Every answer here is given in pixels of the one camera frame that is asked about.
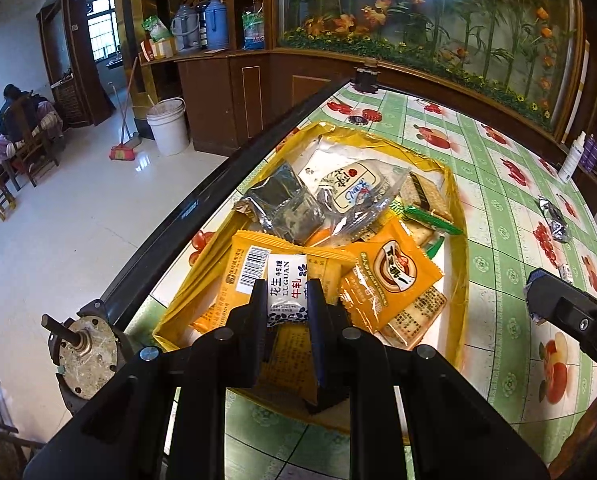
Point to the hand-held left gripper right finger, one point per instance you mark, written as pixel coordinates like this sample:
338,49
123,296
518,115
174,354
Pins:
316,330

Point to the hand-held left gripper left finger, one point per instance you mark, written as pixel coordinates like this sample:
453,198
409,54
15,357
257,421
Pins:
258,315

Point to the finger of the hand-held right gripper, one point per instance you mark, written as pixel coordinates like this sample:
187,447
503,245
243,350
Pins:
573,315

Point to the white blue candy packet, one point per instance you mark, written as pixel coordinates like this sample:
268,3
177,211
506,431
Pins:
286,290

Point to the yellow rimmed tray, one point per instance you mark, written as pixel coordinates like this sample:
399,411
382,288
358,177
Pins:
186,300

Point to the orange snack packet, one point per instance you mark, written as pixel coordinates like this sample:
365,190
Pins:
243,280

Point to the small white packet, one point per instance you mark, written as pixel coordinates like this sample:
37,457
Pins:
566,274

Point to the small silver foil packet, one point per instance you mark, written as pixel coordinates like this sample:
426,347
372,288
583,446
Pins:
553,220

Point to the orange packet round logo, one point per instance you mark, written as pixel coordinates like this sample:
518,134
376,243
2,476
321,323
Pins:
393,270

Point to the clear cracker packet black text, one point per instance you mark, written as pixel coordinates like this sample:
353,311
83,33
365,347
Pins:
418,315

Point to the dark silver snack packet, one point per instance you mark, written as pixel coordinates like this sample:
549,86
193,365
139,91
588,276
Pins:
283,205

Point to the clear packet white pastry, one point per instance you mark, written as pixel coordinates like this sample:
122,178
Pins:
348,185

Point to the white spray bottle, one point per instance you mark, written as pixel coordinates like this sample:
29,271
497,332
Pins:
572,160

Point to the purple bottles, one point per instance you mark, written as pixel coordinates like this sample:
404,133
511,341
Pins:
592,155

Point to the sandwich cracker packet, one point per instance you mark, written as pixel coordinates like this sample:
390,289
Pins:
423,195

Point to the metal motor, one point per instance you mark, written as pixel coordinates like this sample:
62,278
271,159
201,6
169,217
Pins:
86,355

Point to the white plastic bucket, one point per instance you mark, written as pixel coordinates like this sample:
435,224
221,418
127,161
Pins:
167,130

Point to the red broom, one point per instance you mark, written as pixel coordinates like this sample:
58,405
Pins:
122,152

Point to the dark bottle cap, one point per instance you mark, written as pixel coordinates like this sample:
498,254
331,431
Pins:
355,120

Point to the brown wooden cabinet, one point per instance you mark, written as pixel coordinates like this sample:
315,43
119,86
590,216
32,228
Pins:
213,100

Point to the red bottle cap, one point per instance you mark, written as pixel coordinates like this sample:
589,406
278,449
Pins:
372,115

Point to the small black jar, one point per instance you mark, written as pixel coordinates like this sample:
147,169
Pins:
366,77

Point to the wooden chair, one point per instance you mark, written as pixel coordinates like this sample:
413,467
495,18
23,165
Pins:
31,152

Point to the orange white box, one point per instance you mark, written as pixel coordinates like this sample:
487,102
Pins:
157,50

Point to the blue thermos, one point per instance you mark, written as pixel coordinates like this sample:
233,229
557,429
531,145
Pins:
215,25

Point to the grey thermos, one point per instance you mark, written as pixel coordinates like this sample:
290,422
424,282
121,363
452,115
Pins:
185,30

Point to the green white bag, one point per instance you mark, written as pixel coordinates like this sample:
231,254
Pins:
156,29

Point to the flower painted glass panel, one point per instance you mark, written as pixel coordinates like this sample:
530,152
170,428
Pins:
428,35

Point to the window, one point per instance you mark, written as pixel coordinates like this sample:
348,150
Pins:
102,30

